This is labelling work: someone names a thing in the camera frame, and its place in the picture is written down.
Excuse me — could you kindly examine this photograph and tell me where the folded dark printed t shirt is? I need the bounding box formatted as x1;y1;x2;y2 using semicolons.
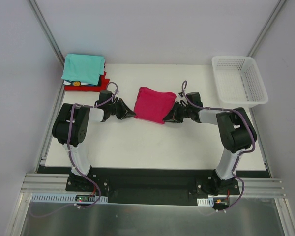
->
63;80;102;90

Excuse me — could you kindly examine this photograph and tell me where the teal t shirt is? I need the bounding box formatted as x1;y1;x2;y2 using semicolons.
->
61;54;105;85

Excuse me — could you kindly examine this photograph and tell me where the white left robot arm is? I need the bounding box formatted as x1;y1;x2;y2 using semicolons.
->
52;90;136;192

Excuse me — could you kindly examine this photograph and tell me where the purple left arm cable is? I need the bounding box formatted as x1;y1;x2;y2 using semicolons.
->
68;82;119;202

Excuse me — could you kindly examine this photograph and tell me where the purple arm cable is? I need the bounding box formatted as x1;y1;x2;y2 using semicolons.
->
68;82;119;202
181;81;257;212

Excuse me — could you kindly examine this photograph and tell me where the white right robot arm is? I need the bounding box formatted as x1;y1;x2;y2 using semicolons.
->
163;92;257;196

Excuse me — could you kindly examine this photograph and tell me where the red t shirt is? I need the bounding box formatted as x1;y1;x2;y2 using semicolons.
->
64;72;110;92

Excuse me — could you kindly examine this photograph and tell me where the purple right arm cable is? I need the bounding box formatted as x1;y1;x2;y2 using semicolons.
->
181;81;257;212

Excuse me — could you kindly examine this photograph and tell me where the white plastic basket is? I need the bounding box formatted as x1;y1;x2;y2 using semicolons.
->
211;56;268;109

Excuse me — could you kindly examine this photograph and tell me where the crimson pink t shirt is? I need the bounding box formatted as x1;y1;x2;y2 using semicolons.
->
134;87;177;124

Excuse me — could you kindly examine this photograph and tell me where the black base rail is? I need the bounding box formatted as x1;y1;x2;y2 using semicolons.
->
65;168;241;206

